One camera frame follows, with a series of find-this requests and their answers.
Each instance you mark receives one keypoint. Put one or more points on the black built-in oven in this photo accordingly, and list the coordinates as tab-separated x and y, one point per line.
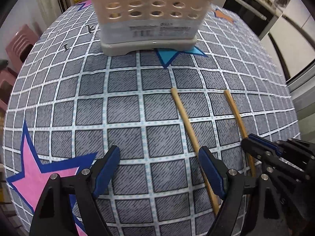
258	18

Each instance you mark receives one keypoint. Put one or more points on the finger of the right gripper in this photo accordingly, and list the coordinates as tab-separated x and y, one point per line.
256	150
266	143

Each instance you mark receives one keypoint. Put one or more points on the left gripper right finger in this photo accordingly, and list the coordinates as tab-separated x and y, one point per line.
215	171

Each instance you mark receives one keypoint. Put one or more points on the grey checkered tablecloth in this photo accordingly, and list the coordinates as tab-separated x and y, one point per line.
70	103

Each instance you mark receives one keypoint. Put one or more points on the pink plastic stool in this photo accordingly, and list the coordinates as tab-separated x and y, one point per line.
20	46
8	79

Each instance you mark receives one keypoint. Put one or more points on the beige plastic utensil caddy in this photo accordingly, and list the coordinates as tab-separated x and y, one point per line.
131	25

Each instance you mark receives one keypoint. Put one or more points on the wooden chopstick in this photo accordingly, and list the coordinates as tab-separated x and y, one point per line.
195	145
242	128

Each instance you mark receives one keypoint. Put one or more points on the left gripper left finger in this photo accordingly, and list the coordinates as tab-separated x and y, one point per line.
103	170

